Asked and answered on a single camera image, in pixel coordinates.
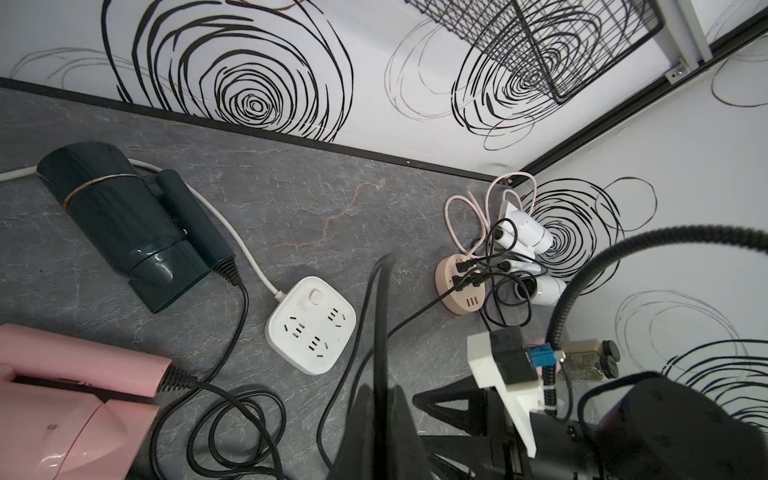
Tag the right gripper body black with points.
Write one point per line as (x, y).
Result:
(563, 452)

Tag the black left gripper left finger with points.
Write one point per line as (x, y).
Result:
(355, 457)

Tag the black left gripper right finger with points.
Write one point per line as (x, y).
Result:
(406, 457)

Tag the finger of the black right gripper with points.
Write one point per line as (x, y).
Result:
(461, 404)

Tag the round beige power strip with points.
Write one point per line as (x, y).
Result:
(459, 296)

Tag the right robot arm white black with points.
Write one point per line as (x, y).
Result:
(695, 406)

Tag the spice bottle black cap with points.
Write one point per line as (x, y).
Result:
(591, 367)

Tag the white square power strip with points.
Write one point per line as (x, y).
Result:
(311, 326)

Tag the white hair dryer middle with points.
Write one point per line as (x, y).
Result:
(537, 286)

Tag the white hair dryer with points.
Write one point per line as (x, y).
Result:
(537, 286)
(518, 232)

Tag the white hair dryer back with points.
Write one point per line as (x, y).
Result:
(518, 232)

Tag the pink hair dryer left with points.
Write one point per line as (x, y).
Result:
(76, 409)

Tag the dark green hair dryer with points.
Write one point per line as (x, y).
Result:
(150, 230)

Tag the black wire basket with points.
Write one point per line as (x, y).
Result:
(566, 44)

